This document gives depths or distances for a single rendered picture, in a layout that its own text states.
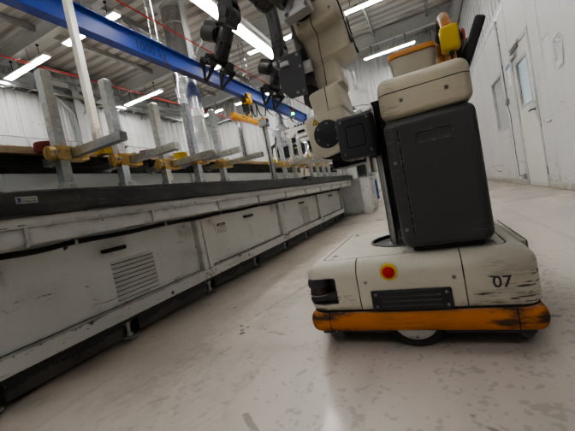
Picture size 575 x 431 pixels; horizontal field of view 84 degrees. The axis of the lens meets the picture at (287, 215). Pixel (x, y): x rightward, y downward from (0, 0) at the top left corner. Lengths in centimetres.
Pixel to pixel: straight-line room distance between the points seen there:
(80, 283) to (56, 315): 15
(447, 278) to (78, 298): 143
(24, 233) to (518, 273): 146
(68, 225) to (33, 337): 45
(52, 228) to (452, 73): 135
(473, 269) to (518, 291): 12
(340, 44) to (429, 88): 43
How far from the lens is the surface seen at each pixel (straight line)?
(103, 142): 129
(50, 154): 140
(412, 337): 111
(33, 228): 134
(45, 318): 160
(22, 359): 155
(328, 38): 136
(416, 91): 105
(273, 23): 179
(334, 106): 125
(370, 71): 1254
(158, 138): 175
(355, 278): 106
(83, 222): 142
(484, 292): 105
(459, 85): 105
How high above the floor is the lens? 52
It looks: 3 degrees down
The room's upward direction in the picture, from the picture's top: 11 degrees counter-clockwise
